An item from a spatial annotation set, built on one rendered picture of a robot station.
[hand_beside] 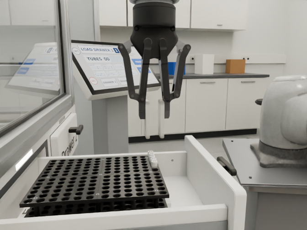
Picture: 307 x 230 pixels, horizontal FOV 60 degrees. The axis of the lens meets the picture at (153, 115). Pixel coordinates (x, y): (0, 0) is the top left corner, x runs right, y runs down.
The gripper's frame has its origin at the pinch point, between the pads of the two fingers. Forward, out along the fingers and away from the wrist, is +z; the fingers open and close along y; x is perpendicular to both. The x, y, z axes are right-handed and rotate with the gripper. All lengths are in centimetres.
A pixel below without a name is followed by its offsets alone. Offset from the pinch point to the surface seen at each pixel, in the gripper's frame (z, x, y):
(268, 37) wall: -48, -389, -246
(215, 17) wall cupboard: -71, -341, -133
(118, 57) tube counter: -12, -96, 6
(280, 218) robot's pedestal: 38, -21, -43
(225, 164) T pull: 8.5, 3.4, -13.3
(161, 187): 9.7, 8.4, -0.1
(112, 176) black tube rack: 9.6, 3.6, 8.0
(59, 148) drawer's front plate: 10.3, -15.7, 21.2
